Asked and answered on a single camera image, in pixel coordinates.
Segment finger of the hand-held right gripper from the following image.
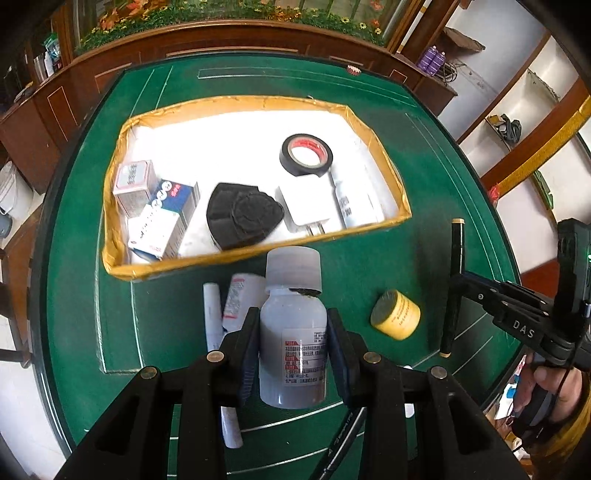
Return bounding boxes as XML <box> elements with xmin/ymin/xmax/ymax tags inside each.
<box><xmin>492</xmin><ymin>305</ymin><xmax>573</xmax><ymax>370</ymax></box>
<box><xmin>450</xmin><ymin>271</ymin><xmax>552</xmax><ymax>319</ymax></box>

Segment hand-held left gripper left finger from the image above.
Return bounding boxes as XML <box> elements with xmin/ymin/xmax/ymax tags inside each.
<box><xmin>55</xmin><ymin>307</ymin><xmax>262</xmax><ymax>480</ymax></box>

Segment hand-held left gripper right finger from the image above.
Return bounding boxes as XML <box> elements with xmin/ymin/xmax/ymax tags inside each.
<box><xmin>327</xmin><ymin>308</ymin><xmax>529</xmax><ymax>480</ymax></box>

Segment black pen gold bands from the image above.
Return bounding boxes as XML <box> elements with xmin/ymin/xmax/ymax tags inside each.
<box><xmin>438</xmin><ymin>218</ymin><xmax>466</xmax><ymax>360</ymax></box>

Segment long white tube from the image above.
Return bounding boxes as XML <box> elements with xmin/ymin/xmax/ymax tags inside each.
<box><xmin>202</xmin><ymin>282</ymin><xmax>245</xmax><ymax>449</ymax></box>

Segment large white medicine bottle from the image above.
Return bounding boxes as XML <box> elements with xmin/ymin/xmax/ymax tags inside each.
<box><xmin>259</xmin><ymin>247</ymin><xmax>329</xmax><ymax>409</ymax></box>

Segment medium white bottle red label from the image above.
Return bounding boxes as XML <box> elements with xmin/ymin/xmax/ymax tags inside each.
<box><xmin>221</xmin><ymin>273</ymin><xmax>267</xmax><ymax>333</ymax></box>

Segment yellow tape roll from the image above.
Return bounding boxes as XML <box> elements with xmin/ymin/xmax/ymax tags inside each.
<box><xmin>370</xmin><ymin>289</ymin><xmax>422</xmax><ymax>341</ymax></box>

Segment black face mask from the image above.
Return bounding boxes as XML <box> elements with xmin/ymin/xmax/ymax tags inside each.
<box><xmin>205</xmin><ymin>182</ymin><xmax>284</xmax><ymax>252</ymax></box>

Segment small white bottle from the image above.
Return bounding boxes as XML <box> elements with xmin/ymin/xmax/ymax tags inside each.
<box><xmin>330</xmin><ymin>173</ymin><xmax>386</xmax><ymax>229</ymax></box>

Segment plain white charger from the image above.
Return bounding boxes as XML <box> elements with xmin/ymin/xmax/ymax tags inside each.
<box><xmin>276</xmin><ymin>174</ymin><xmax>342</xmax><ymax>236</ymax></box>

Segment blue white medicine box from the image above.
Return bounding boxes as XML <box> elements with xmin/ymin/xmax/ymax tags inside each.
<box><xmin>127</xmin><ymin>179</ymin><xmax>201</xmax><ymax>261</ymax></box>

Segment black tape roll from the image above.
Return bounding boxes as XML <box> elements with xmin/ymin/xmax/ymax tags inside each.
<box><xmin>279</xmin><ymin>134</ymin><xmax>334</xmax><ymax>178</ymax></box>

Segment pink white square box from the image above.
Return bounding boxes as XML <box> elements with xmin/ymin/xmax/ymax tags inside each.
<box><xmin>113</xmin><ymin>159</ymin><xmax>155</xmax><ymax>217</ymax></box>

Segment shallow yellow-taped cardboard box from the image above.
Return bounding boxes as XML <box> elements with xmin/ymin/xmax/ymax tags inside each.
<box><xmin>102</xmin><ymin>95</ymin><xmax>413</xmax><ymax>282</ymax></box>

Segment person's right hand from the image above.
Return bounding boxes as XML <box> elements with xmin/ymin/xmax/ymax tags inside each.
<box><xmin>522</xmin><ymin>357</ymin><xmax>585</xmax><ymax>428</ymax></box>

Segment white wood-framed shelf unit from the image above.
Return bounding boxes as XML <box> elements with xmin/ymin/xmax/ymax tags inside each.
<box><xmin>438</xmin><ymin>0</ymin><xmax>591</xmax><ymax>241</ymax></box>

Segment dark tool bundle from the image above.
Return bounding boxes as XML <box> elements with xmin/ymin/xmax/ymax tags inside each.
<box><xmin>489</xmin><ymin>113</ymin><xmax>522</xmax><ymax>144</ymax></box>

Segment wooden chair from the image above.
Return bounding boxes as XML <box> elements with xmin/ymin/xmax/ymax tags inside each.
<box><xmin>0</xmin><ymin>203</ymin><xmax>51</xmax><ymax>370</ymax></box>

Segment brown cardboard piece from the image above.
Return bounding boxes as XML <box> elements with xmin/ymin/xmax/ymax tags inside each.
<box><xmin>441</xmin><ymin>27</ymin><xmax>486</xmax><ymax>52</ymax></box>

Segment white bucket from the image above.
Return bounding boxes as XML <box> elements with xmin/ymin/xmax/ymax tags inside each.
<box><xmin>0</xmin><ymin>159</ymin><xmax>35</xmax><ymax>222</ymax></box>

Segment curved wooden cabinet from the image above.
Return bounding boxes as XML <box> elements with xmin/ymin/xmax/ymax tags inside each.
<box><xmin>0</xmin><ymin>0</ymin><xmax>462</xmax><ymax>195</ymax></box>

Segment artificial flower planter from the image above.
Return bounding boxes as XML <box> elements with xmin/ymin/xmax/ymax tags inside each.
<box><xmin>74</xmin><ymin>0</ymin><xmax>398</xmax><ymax>51</ymax></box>

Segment green packet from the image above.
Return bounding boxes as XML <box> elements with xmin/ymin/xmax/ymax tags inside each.
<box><xmin>41</xmin><ymin>32</ymin><xmax>63</xmax><ymax>72</ymax></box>

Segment black printed strap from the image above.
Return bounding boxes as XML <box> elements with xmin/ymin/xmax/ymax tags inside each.
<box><xmin>307</xmin><ymin>406</ymin><xmax>370</xmax><ymax>480</ymax></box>

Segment tangled black cables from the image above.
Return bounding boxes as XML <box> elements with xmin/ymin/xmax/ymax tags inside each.
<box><xmin>441</xmin><ymin>60</ymin><xmax>472</xmax><ymax>84</ymax></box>

